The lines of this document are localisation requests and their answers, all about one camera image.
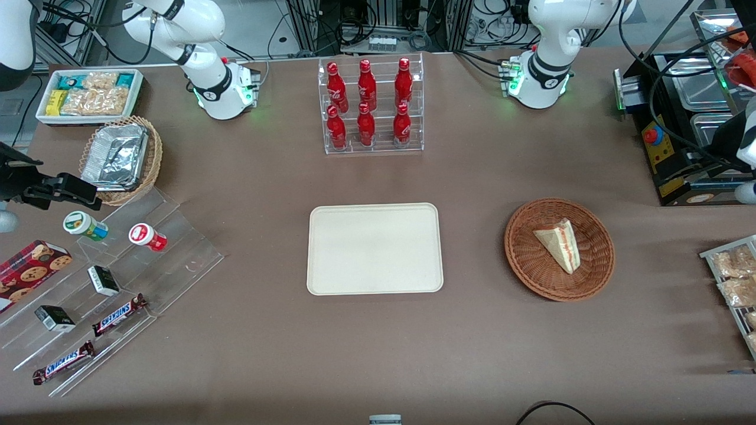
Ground red chocolate cookie box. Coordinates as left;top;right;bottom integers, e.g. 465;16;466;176
0;240;73;313

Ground metal wire rack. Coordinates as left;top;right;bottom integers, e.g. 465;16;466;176
699;235;756;361

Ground clear acrylic bottle rack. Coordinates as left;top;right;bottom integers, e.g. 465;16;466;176
318;52;425;155

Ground tan oval wicker basket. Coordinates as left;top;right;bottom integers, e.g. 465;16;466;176
79;116;163;206

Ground brown round wicker basket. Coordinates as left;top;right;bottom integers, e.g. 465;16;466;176
504;198;616;302

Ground black cable loop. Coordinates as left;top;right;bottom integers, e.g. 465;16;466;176
515;401;597;425

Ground clear acrylic step display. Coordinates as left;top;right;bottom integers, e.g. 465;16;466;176
0;186;225;397

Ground white plastic snack bin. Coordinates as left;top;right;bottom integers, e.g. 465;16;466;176
35;68;144;126

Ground black hot food warmer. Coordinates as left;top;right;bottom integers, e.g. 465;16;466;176
613;0;756;207

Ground green lid yogurt cup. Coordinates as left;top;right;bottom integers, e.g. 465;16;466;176
63;211;109;242

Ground red cola bottle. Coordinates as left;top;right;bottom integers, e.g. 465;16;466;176
357;103;376;147
327;61;349;113
327;105;347;150
395;57;413;108
358;59;377;111
393;103;412;146

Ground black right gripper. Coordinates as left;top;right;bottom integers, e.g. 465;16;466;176
0;142;103;212

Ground steel warmer pan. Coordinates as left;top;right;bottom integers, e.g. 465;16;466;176
690;112;756;172
667;57;736;112

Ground clear bag of nuts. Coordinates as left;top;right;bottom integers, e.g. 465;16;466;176
61;72;131;116

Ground red sausage in warmer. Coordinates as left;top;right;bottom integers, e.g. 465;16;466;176
725;50;756;89

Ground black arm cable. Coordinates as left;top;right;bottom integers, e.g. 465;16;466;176
619;0;756;163

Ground snickers chocolate bar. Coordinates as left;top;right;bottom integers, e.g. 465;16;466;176
32;341;96;385
92;293;148;338

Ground clear bag of snacks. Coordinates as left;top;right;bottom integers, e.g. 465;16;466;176
712;245;756;278
718;276;756;308

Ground silver foil trays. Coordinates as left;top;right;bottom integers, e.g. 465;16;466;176
81;123;149;191

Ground small black carton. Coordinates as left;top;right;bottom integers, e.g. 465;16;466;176
87;266;120;297
34;305;76;332

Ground red lid yogurt cup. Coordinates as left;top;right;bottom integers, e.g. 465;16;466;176
129;223;168;252

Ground triangle sandwich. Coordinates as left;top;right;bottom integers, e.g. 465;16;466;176
533;218;582;275

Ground beige rectangular tray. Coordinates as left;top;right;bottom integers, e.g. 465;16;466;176
307;202;444;296

